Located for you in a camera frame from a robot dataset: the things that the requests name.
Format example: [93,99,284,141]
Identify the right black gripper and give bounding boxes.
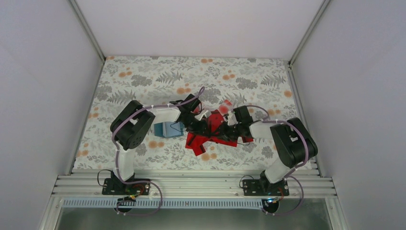
[211,121,242,142]

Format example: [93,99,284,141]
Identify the teal card holder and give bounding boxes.
[154,122,185,138]

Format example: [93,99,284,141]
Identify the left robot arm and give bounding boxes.
[110,94,210,194]

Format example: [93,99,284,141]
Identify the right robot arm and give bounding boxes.
[215,106,318,195]

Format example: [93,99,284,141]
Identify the white red-circle card left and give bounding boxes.
[193,104,204,115]

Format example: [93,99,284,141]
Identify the white red-circle card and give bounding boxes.
[193,104,204,115]
[218,99,233,115]

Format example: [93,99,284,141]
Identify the red card far right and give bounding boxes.
[241,137,253,143]

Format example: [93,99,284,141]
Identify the red card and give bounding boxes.
[190,142,206,156]
[241,137,253,143]

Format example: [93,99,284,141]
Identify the white red-circle card right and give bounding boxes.
[218,99,233,115]

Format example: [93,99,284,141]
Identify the pile of red cards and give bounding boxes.
[185,110,237,149]

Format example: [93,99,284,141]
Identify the red card front bottom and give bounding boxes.
[190,142,206,156]

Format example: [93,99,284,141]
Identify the floral table mat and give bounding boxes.
[72,56,313,171]

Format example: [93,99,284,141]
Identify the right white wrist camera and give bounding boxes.
[224,110,237,125]

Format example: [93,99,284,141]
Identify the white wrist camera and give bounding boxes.
[196,110,212,120]
[224,110,237,125]

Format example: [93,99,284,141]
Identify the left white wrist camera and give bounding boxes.
[196,110,212,120]

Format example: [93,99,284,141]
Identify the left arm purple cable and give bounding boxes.
[111,86,205,217]

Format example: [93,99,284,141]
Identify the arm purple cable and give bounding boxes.
[111,86,205,217]
[247,104,310,217]

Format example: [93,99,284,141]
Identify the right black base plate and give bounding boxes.
[242,179,290,196]

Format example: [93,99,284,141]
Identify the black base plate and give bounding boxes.
[101,178,151,196]
[242,179,290,196]

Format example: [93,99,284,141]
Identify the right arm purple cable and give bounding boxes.
[247,104,310,217]

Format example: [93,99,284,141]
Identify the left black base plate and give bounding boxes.
[101,178,151,196]

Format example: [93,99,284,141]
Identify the aluminium rail frame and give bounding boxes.
[52,169,337,198]

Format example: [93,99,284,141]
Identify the grey slotted cable duct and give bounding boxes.
[61,197,263,209]

